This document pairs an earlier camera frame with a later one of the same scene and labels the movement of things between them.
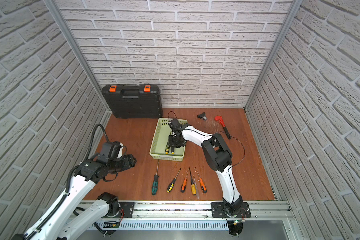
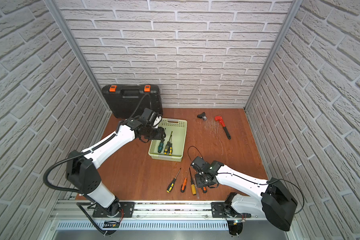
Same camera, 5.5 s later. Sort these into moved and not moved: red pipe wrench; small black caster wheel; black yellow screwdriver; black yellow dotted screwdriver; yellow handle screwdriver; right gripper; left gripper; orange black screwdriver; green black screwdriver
Moved: left gripper; right gripper; green black screwdriver
Not moved: black yellow screwdriver; orange black screwdriver; black yellow dotted screwdriver; yellow handle screwdriver; small black caster wheel; red pipe wrench
